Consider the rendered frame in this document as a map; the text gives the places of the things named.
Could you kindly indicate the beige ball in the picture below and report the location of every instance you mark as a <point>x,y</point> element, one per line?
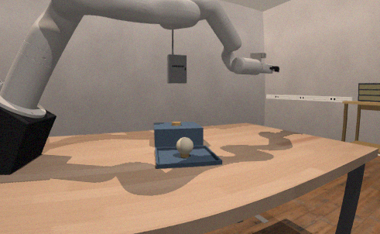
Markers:
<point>184,145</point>

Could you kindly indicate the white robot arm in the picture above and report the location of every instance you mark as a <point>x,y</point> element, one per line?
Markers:
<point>50,33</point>

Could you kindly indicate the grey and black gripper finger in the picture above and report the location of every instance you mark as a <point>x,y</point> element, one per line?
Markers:
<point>275,68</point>

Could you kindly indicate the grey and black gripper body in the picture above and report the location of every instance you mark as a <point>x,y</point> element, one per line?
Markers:
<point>265,68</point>

